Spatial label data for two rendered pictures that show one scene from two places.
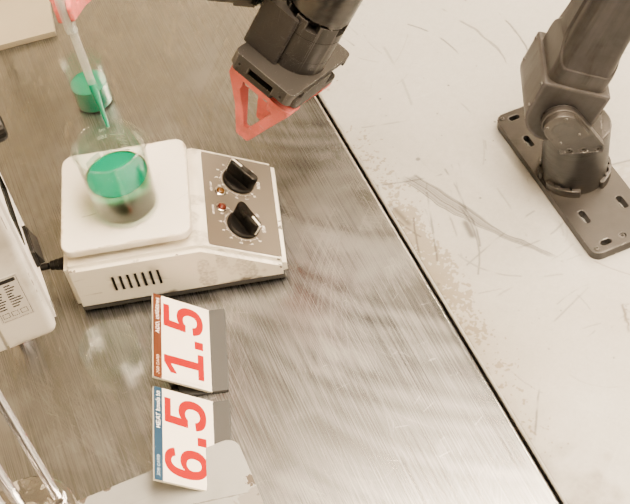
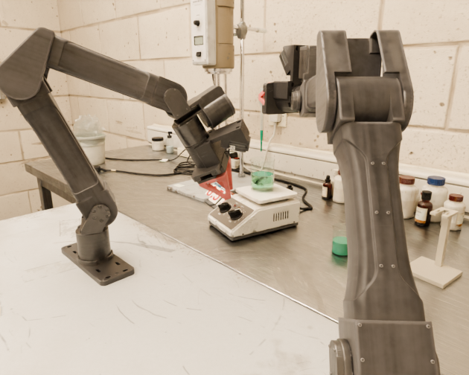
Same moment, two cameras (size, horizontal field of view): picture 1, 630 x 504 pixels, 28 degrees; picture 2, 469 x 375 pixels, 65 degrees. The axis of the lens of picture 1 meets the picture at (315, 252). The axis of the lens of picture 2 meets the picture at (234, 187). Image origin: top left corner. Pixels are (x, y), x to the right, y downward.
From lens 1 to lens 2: 1.66 m
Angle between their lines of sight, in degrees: 107
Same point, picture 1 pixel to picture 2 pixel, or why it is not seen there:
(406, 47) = (196, 297)
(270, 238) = (215, 213)
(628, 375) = not seen: hidden behind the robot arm
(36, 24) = (415, 268)
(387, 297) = (170, 225)
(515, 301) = (123, 230)
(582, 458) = not seen: hidden behind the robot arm
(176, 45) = (330, 277)
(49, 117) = not seen: hidden behind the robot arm
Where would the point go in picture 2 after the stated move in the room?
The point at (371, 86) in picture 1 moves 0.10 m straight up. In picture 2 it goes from (208, 277) to (206, 229)
